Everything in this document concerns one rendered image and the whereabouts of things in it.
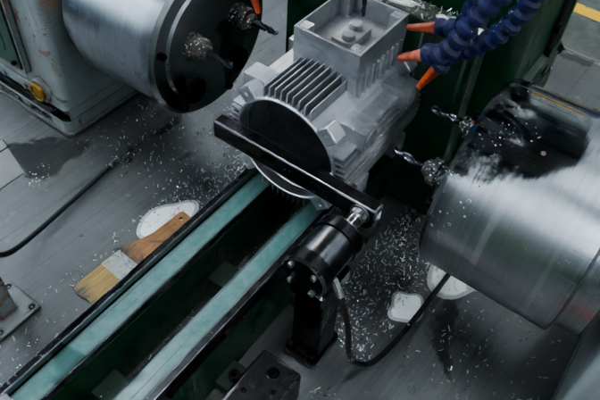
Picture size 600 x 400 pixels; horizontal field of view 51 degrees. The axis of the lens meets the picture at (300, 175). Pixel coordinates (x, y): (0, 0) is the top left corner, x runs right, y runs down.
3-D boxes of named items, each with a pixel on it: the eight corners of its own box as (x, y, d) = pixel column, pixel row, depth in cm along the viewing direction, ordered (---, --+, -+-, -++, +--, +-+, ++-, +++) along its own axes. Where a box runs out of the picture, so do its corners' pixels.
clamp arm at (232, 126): (383, 216, 78) (226, 126, 88) (387, 200, 76) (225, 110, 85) (368, 233, 76) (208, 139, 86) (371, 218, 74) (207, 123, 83)
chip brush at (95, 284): (177, 208, 103) (176, 205, 102) (198, 225, 101) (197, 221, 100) (70, 289, 92) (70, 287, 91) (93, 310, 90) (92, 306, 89)
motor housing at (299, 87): (309, 98, 105) (317, -3, 91) (409, 150, 98) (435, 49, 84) (229, 167, 93) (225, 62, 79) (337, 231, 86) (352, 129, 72)
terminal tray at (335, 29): (339, 29, 92) (344, -14, 87) (403, 59, 88) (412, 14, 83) (289, 70, 85) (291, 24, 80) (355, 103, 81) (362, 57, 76)
